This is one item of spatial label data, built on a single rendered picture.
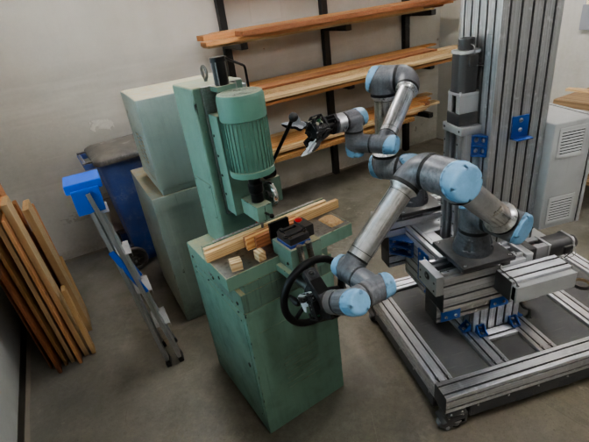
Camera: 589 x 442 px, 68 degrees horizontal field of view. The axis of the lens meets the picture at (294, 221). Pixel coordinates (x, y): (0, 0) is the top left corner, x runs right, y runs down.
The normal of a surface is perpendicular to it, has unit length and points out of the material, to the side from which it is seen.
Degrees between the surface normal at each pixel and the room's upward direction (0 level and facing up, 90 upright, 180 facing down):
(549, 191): 90
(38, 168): 90
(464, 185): 85
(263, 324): 90
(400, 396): 0
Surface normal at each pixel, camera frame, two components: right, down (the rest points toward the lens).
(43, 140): 0.48, 0.36
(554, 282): 0.25, 0.42
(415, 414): -0.12, -0.88
